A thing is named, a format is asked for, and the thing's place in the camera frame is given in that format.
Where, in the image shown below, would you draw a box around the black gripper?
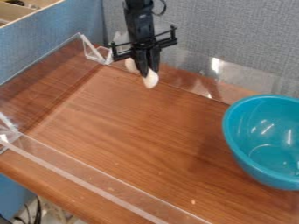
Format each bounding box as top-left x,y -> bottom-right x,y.
110,8 -> 178,78

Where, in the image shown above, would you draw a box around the white plush mushroom toy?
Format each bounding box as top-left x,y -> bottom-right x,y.
126,58 -> 159,88

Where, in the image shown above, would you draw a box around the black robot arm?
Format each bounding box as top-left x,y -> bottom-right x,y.
110,0 -> 178,78

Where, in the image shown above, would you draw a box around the blue plastic bowl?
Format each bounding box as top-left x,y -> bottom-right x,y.
222,94 -> 299,191

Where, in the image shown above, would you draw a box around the clear acrylic back barrier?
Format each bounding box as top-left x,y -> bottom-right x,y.
117,31 -> 299,106

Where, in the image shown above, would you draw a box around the clear acrylic barrier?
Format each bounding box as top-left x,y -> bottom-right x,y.
0,112 -> 211,224
0,32 -> 83,87
117,31 -> 299,106

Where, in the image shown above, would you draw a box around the clear acrylic left barrier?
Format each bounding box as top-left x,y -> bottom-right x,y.
0,32 -> 83,87

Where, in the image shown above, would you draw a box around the wooden shelf box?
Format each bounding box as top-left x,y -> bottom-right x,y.
0,0 -> 66,29

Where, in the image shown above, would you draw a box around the clear acrylic front barrier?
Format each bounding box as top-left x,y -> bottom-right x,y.
0,112 -> 211,224

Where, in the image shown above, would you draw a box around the clear acrylic corner bracket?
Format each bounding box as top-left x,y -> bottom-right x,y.
79,34 -> 114,65

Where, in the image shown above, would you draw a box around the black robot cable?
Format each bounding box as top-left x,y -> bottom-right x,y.
153,0 -> 169,17

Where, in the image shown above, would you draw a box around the black floor cables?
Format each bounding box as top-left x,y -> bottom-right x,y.
0,195 -> 45,224

